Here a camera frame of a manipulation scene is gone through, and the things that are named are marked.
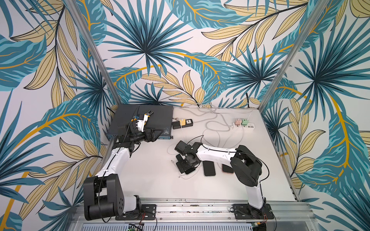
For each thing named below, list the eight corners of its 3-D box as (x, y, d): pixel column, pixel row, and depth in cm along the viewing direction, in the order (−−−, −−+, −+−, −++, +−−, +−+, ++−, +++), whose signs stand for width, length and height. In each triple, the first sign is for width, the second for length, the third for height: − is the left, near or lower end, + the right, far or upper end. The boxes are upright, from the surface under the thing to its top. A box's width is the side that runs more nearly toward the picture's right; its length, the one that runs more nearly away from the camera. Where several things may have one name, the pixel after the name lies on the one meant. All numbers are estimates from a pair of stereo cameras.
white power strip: (233, 130, 109) (234, 127, 106) (232, 125, 112) (233, 122, 109) (253, 130, 109) (255, 127, 106) (252, 125, 112) (253, 123, 109)
